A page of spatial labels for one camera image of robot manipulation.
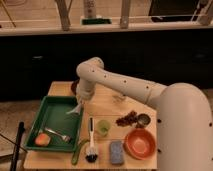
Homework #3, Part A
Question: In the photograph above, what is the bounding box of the grey blue towel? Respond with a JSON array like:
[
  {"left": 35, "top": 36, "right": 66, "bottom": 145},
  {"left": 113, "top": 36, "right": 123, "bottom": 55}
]
[{"left": 66, "top": 103, "right": 82, "bottom": 115}]

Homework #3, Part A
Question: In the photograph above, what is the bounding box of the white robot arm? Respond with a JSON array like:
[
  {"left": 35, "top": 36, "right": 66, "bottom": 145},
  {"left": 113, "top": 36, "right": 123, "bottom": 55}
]
[{"left": 76, "top": 57, "right": 213, "bottom": 171}]

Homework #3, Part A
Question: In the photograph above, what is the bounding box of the green plastic tray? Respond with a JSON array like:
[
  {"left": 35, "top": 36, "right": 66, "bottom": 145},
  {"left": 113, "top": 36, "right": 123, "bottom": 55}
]
[{"left": 25, "top": 96, "right": 83, "bottom": 152}]

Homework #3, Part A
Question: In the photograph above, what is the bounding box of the dark brown small bowl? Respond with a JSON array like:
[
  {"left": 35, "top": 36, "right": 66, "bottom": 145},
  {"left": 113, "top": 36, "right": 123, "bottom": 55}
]
[{"left": 71, "top": 79, "right": 79, "bottom": 95}]

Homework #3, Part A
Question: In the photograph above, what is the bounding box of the green plastic cup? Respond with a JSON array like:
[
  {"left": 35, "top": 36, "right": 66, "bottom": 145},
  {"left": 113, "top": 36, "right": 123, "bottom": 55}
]
[{"left": 96, "top": 120, "right": 111, "bottom": 136}]

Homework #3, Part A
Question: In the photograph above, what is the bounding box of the metal fork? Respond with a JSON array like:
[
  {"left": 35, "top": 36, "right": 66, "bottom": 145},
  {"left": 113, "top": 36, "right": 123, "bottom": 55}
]
[{"left": 45, "top": 128, "right": 71, "bottom": 142}]

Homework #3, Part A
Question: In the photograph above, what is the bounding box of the bunch of dark grapes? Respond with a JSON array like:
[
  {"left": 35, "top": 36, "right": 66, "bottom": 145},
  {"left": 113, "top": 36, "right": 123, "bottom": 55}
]
[{"left": 116, "top": 111, "right": 137, "bottom": 127}]

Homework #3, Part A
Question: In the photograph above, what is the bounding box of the red yellow apple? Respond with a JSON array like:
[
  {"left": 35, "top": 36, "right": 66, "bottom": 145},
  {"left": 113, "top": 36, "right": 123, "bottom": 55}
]
[{"left": 35, "top": 133, "right": 51, "bottom": 146}]

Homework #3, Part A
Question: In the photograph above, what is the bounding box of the blue grey sponge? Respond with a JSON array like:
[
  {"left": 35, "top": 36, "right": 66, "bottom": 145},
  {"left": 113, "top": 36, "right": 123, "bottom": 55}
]
[{"left": 109, "top": 141, "right": 124, "bottom": 165}]

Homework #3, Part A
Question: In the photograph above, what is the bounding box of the black pole stand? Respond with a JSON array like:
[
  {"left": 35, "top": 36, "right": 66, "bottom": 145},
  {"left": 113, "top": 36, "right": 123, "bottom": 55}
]
[{"left": 10, "top": 122, "right": 25, "bottom": 171}]

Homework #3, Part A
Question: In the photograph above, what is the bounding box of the small dark metal cup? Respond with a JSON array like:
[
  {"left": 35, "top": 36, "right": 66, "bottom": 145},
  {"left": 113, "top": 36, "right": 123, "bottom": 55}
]
[{"left": 137, "top": 114, "right": 151, "bottom": 128}]

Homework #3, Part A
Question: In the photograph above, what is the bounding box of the orange bowl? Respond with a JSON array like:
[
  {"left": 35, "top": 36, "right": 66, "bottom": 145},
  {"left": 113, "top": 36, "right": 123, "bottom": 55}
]
[{"left": 124, "top": 128, "right": 156, "bottom": 160}]

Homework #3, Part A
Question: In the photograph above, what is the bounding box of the green white box on shelf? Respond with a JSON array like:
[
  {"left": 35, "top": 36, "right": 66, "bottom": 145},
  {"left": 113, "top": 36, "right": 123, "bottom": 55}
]
[{"left": 81, "top": 18, "right": 112, "bottom": 25}]

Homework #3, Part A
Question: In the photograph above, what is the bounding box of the dark monitor on shelf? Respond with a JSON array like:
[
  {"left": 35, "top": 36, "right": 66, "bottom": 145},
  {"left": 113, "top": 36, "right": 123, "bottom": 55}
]
[{"left": 149, "top": 0, "right": 200, "bottom": 22}]

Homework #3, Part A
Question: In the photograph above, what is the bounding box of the wooden post left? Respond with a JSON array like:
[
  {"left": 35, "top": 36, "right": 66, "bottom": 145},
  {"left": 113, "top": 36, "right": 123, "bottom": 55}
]
[{"left": 55, "top": 0, "right": 70, "bottom": 31}]

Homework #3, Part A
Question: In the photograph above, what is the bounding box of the wooden post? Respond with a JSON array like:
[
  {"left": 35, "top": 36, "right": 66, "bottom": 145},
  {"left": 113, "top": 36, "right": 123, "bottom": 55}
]
[
  {"left": 55, "top": 0, "right": 70, "bottom": 31},
  {"left": 120, "top": 0, "right": 131, "bottom": 29}
]

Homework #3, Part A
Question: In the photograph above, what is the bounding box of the wooden post right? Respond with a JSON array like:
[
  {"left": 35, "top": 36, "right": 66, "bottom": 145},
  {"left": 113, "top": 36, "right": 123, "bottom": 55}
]
[{"left": 120, "top": 0, "right": 131, "bottom": 29}]

